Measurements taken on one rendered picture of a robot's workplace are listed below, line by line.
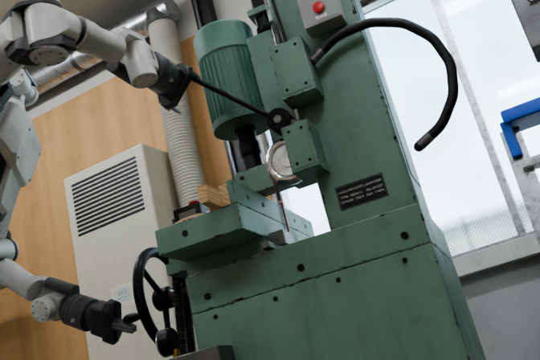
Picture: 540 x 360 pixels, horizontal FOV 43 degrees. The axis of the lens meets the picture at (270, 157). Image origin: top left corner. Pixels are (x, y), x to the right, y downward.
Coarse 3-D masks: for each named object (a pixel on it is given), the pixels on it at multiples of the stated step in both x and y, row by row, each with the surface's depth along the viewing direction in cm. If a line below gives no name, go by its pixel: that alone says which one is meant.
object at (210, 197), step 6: (198, 186) 146; (204, 186) 146; (210, 186) 148; (198, 192) 146; (204, 192) 146; (210, 192) 147; (216, 192) 151; (204, 198) 145; (210, 198) 146; (216, 198) 149; (204, 204) 146; (210, 204) 147; (216, 204) 148; (222, 204) 151
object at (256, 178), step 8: (256, 168) 182; (264, 168) 182; (240, 176) 183; (248, 176) 183; (256, 176) 182; (264, 176) 181; (248, 184) 182; (256, 184) 181; (264, 184) 181; (272, 184) 180; (264, 192) 183; (272, 192) 185
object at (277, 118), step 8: (192, 80) 184; (200, 80) 182; (208, 88) 181; (216, 88) 180; (224, 96) 179; (232, 96) 178; (240, 104) 177; (248, 104) 175; (256, 112) 174; (264, 112) 173; (272, 112) 170; (280, 112) 169; (272, 120) 170; (280, 120) 169; (288, 120) 169; (296, 120) 170; (272, 128) 169; (280, 128) 168
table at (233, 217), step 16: (224, 208) 151; (240, 208) 151; (176, 224) 154; (192, 224) 152; (208, 224) 151; (224, 224) 150; (240, 224) 148; (256, 224) 158; (272, 224) 169; (160, 240) 154; (176, 240) 153; (192, 240) 152; (208, 240) 151; (224, 240) 155; (240, 240) 158; (176, 256) 158; (192, 256) 162; (176, 272) 174
